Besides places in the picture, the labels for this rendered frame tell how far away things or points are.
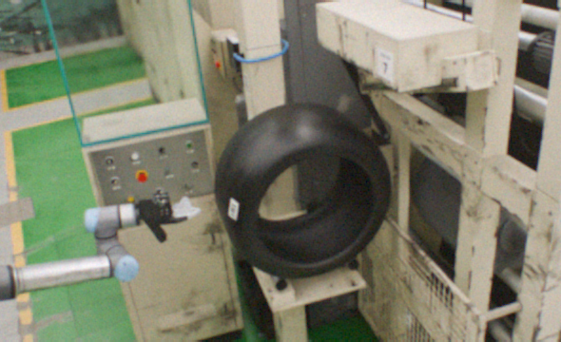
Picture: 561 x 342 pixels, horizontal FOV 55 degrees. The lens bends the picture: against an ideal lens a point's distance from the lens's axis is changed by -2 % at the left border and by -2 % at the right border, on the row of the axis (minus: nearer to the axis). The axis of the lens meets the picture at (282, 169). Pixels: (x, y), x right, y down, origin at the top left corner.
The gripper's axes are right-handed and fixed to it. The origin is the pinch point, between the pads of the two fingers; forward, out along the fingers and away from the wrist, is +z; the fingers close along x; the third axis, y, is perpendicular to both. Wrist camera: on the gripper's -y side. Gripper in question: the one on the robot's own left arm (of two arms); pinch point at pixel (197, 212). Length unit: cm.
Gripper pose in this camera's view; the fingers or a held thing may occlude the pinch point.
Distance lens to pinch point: 182.7
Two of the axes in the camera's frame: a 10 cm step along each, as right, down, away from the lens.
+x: -3.0, -4.2, 8.6
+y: 0.2, -9.0, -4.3
